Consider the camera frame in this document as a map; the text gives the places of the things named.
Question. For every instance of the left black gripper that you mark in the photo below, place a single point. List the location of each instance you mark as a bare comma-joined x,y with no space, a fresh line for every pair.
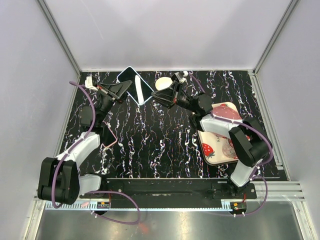
117,91

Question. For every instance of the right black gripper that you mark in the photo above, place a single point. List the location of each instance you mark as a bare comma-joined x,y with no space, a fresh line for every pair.
168,94

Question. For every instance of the light blue phone case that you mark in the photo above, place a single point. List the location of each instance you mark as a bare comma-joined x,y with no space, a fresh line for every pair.
140,102

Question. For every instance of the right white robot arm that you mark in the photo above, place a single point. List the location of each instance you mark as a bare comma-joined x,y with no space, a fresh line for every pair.
251,144

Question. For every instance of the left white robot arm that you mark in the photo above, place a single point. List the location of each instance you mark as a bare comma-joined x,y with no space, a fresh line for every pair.
59,180

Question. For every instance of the pink cased phone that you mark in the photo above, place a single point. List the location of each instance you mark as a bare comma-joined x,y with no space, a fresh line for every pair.
107,137

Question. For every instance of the cream ceramic bowl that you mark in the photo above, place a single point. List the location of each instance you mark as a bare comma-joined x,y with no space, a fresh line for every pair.
163,83

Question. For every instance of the pink dotted plate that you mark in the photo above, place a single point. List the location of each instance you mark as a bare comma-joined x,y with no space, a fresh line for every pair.
226,110

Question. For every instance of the strawberry pattern tray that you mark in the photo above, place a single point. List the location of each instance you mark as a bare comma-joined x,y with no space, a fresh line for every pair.
211,147

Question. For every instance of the pink glass mug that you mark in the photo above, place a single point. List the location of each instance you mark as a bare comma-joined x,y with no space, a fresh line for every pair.
228,149

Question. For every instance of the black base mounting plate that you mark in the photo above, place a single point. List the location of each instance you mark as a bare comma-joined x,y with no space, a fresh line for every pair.
217,188

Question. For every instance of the left control board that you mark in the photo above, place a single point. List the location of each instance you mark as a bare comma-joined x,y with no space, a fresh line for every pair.
106,204

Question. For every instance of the control board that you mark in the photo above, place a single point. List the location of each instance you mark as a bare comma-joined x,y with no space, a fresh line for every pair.
106,204
239,206

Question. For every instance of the right control board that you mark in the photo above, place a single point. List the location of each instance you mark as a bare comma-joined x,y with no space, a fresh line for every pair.
239,206

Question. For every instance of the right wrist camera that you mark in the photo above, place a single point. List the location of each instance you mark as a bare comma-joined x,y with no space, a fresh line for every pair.
180,76

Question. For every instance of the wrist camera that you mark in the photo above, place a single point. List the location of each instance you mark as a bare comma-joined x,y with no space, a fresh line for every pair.
90,83
180,76

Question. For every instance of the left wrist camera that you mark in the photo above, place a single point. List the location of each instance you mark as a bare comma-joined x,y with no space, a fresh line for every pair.
90,83

